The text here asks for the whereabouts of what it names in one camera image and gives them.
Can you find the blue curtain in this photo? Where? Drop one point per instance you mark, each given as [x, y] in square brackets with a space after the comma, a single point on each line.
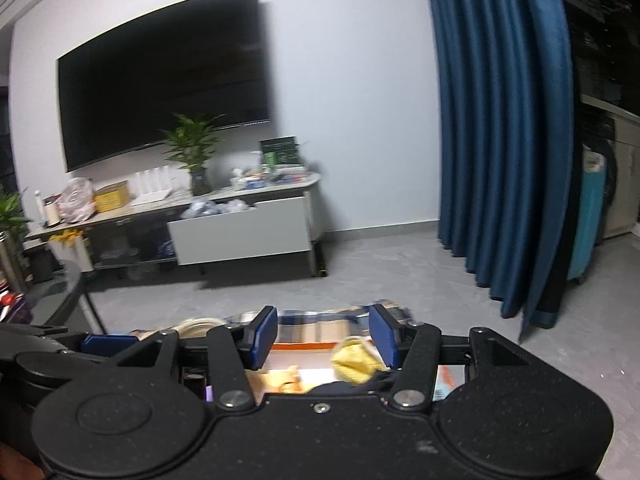
[511, 162]

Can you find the beige paper cup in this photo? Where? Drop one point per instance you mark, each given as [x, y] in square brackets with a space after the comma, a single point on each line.
[197, 327]

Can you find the clear plastic bag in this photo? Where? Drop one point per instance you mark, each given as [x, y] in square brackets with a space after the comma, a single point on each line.
[76, 202]

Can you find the potted plant on cabinet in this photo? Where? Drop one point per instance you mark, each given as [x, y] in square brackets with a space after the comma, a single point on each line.
[191, 144]

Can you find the plaid blue beige cloth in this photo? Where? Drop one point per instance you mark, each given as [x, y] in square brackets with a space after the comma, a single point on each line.
[322, 327]

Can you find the potted plant on table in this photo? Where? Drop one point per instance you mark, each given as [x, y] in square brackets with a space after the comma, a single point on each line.
[14, 225]

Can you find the dark navy sock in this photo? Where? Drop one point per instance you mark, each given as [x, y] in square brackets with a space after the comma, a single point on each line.
[379, 382]

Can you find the white wifi router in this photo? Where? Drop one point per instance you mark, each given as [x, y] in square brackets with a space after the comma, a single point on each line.
[152, 185]

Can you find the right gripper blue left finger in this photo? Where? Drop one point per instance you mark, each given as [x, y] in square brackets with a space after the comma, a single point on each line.
[255, 339]

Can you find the yellow knitted towel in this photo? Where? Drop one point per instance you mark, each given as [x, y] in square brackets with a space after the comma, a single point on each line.
[355, 360]

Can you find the white tv cabinet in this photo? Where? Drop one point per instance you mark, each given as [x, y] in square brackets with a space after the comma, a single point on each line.
[278, 219]

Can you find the person's left hand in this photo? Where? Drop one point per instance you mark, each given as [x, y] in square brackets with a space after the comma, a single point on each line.
[14, 466]

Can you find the white orange rimmed box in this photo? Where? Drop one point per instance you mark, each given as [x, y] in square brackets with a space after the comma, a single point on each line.
[312, 360]

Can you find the round black glass table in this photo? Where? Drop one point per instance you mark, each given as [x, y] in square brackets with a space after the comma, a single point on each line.
[63, 300]

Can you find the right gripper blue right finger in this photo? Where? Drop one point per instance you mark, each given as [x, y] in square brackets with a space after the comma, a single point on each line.
[392, 339]

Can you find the large black television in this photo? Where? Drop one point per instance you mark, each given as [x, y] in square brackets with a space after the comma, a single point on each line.
[122, 90]

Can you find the black green sign card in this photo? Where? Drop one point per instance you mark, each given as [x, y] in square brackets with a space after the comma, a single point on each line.
[281, 151]

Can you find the purple tissue pack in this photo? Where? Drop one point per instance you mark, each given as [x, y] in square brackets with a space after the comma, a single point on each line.
[209, 394]

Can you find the yellow box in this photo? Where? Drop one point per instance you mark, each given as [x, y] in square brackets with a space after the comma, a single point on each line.
[112, 196]

